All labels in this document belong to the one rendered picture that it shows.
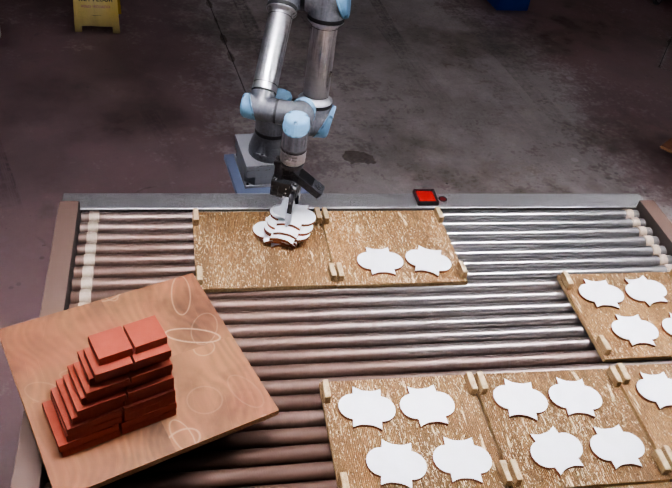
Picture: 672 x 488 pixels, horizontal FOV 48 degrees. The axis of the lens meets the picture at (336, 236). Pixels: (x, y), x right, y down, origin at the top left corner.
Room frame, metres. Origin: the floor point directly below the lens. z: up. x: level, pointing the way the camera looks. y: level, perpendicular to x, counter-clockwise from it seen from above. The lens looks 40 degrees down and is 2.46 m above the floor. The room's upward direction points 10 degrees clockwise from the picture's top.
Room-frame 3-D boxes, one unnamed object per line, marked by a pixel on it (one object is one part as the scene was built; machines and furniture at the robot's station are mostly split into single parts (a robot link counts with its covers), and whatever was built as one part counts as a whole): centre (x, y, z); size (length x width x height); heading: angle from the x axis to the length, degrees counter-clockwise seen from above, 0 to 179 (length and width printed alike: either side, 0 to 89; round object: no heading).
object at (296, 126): (1.84, 0.16, 1.29); 0.09 x 0.08 x 0.11; 178
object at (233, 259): (1.73, 0.22, 0.93); 0.41 x 0.35 x 0.02; 107
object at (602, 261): (1.79, -0.21, 0.90); 1.95 x 0.05 x 0.05; 106
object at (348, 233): (1.84, -0.18, 0.93); 0.41 x 0.35 x 0.02; 106
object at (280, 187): (1.84, 0.17, 1.13); 0.09 x 0.08 x 0.12; 85
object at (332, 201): (2.10, -0.12, 0.89); 2.08 x 0.08 x 0.06; 106
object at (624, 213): (2.03, -0.14, 0.90); 1.95 x 0.05 x 0.05; 106
